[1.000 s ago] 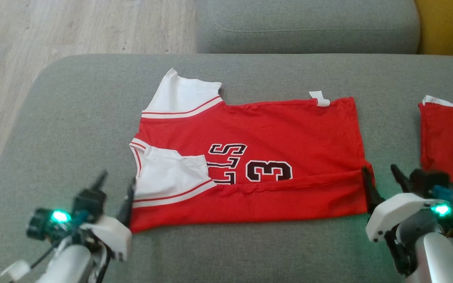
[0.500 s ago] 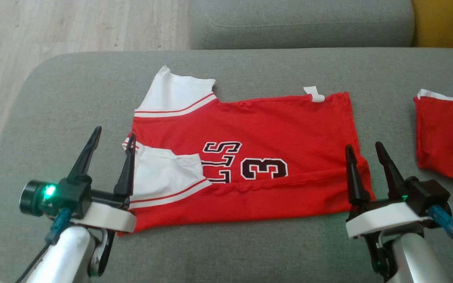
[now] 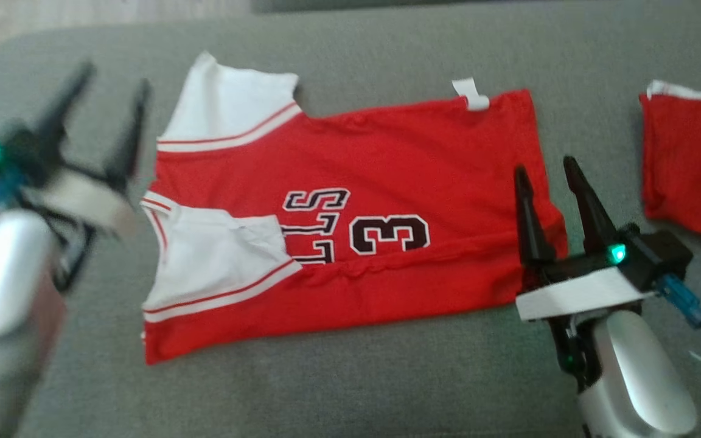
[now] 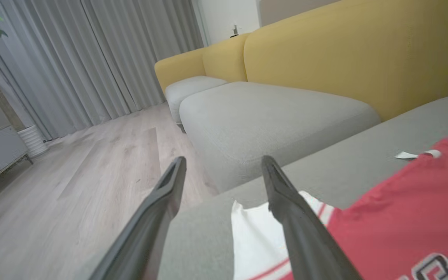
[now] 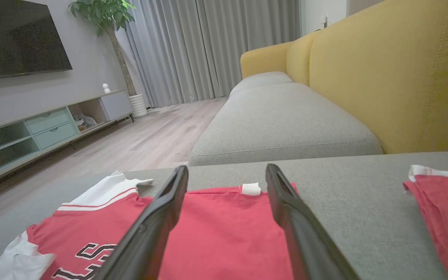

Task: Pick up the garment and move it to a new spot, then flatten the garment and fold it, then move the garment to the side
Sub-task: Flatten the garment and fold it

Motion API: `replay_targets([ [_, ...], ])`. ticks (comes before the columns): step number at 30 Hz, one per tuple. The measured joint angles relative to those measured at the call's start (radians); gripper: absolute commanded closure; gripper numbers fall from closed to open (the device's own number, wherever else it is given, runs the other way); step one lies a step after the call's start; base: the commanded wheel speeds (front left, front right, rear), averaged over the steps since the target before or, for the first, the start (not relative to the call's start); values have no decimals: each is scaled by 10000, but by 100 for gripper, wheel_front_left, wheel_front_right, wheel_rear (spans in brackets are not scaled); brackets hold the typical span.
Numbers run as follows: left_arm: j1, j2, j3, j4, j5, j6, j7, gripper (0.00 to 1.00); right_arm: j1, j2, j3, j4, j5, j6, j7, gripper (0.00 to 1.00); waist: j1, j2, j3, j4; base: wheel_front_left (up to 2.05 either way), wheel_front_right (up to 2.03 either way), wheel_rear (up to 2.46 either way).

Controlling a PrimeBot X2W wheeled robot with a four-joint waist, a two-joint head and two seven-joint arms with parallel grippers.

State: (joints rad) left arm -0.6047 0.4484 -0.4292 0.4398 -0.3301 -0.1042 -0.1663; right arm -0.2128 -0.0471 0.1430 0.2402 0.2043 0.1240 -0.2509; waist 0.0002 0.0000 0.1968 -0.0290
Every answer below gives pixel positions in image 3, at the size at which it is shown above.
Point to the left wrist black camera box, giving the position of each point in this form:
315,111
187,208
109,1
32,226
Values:
13,149

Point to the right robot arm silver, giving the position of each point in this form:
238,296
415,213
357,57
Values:
636,377

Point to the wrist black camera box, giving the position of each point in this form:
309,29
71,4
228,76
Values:
655,255
13,149

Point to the large grey sofa seat cushion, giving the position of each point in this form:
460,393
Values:
350,389

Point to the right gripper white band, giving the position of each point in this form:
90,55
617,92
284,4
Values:
582,292

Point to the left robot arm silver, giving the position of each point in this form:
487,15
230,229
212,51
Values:
3,304

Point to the red shorts white stripe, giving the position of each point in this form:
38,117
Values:
691,164

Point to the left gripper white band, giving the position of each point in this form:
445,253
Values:
83,198

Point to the red jersey white sleeves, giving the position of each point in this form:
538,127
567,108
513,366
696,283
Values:
387,152

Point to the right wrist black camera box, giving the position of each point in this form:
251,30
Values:
655,255

